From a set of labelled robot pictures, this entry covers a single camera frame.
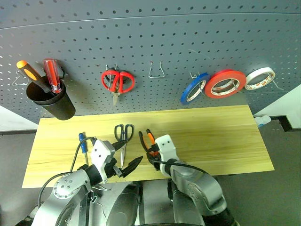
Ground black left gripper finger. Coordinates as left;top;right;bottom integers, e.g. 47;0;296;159
121;155;143;178
111;140;128;152

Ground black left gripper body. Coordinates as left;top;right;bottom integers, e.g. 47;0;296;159
105;158;124;179

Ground orange and black pliers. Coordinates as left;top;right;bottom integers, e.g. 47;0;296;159
138;129;161;168

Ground navy handled scissors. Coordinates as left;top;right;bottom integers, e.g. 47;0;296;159
114;124;135;168

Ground blue handled screwdriver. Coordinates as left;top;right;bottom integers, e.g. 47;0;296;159
79;132;89;165

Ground blue tape roll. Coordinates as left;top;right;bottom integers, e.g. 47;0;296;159
180;72;211;106

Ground black plastic cup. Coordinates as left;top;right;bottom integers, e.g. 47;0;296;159
25;79;76;121

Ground red tape roll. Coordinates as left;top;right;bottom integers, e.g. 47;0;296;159
204;69;247;99

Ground red transparent screwdriver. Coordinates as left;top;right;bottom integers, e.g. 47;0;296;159
43;58;63;94

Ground clear plastic bottle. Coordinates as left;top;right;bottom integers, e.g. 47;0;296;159
255;114;271;128

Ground grey metal pegboard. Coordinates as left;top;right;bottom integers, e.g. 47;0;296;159
0;0;301;125

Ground orange and black screwdriver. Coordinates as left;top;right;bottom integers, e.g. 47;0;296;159
16;60;51;94

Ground white tape roll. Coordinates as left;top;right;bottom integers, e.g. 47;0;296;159
244;67;275;91

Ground silver white tape hook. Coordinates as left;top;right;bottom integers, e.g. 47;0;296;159
268;73;286;92

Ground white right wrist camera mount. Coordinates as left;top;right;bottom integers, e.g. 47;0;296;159
155;134;177;170

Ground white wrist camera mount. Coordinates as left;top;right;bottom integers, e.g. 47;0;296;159
90;140;116;184
155;134;177;170

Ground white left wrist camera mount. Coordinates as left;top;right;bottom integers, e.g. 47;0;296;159
90;140;116;184

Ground thin white wire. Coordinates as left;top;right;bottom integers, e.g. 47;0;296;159
90;185;111;212

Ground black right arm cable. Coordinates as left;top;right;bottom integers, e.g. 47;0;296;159
150;159;210;175

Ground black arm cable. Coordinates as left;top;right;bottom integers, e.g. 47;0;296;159
37;137;97;208
150;159;210;175

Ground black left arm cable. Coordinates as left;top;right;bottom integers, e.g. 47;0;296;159
37;137;97;208

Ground red handled scissors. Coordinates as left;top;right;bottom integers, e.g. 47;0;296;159
101;69;135;106

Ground silver pliers wire hook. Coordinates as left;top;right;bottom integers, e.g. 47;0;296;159
148;61;165;78

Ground silver triangular wire hook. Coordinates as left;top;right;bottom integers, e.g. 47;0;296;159
11;69;30;86

